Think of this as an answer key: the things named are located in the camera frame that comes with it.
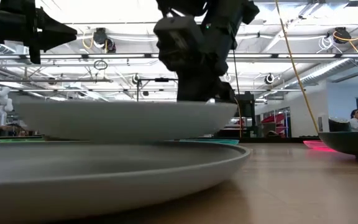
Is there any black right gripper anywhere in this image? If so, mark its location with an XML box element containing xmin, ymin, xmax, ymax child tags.
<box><xmin>153</xmin><ymin>14</ymin><xmax>239</xmax><ymax>104</ymax></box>

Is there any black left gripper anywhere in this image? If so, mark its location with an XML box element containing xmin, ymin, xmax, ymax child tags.
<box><xmin>0</xmin><ymin>0</ymin><xmax>78</xmax><ymax>65</ymax></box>

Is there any teal plastic plate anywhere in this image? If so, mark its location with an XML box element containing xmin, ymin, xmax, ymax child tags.
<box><xmin>169</xmin><ymin>138</ymin><xmax>241</xmax><ymax>146</ymax></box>

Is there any pale pink plastic plate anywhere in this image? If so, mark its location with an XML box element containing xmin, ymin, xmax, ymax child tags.
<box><xmin>17</xmin><ymin>100</ymin><xmax>239</xmax><ymax>144</ymax></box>

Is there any green translucent plastic plate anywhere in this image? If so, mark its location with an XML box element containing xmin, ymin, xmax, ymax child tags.
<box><xmin>0</xmin><ymin>138</ymin><xmax>45</xmax><ymax>143</ymax></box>

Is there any pink translucent plastic plate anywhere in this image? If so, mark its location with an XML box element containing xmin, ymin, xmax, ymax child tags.
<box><xmin>302</xmin><ymin>139</ymin><xmax>338</xmax><ymax>153</ymax></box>

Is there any dark blue-grey plastic plate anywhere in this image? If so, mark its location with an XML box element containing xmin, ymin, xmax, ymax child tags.
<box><xmin>318</xmin><ymin>130</ymin><xmax>358</xmax><ymax>162</ymax></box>

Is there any black computer case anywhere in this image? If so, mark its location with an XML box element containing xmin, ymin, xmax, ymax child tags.
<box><xmin>234</xmin><ymin>91</ymin><xmax>257</xmax><ymax>138</ymax></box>

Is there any red storage shelf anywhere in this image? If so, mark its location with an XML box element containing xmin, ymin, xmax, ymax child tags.
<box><xmin>261</xmin><ymin>113</ymin><xmax>288</xmax><ymax>135</ymax></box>

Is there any black chair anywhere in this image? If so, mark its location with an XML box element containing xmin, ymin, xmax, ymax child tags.
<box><xmin>328</xmin><ymin>117</ymin><xmax>351</xmax><ymax>133</ymax></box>

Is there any large grey plastic plate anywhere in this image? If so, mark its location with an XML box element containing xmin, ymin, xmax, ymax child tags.
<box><xmin>0</xmin><ymin>140</ymin><xmax>251</xmax><ymax>224</ymax></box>

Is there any thin black hanging cable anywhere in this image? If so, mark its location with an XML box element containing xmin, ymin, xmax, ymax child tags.
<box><xmin>231</xmin><ymin>49</ymin><xmax>244</xmax><ymax>138</ymax></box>

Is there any black aluminium table frame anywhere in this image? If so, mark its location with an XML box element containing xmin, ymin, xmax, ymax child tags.
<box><xmin>0</xmin><ymin>134</ymin><xmax>321</xmax><ymax>144</ymax></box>

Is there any long horizontal metal rail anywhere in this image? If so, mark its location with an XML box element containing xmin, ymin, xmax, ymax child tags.
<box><xmin>0</xmin><ymin>53</ymin><xmax>358</xmax><ymax>60</ymax></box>

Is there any yellow cable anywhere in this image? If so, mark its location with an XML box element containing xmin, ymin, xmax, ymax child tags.
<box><xmin>273</xmin><ymin>0</ymin><xmax>320</xmax><ymax>134</ymax></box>

